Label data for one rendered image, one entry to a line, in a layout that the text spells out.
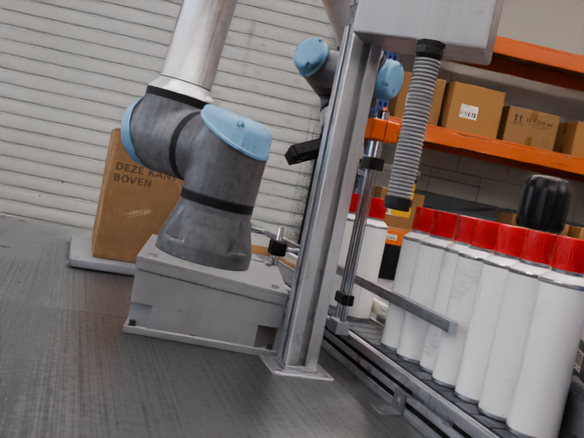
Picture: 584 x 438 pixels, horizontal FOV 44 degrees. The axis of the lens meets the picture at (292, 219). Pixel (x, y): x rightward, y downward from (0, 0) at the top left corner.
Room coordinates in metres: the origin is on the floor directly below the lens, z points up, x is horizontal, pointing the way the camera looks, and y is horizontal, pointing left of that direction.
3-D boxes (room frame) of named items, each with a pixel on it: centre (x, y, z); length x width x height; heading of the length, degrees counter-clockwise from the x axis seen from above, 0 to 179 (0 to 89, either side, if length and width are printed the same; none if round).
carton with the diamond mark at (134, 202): (1.66, 0.31, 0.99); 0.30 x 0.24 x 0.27; 16
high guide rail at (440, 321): (1.35, -0.05, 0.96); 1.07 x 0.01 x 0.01; 17
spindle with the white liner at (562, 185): (1.24, -0.42, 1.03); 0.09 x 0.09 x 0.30
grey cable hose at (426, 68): (0.90, -0.12, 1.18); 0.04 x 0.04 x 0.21
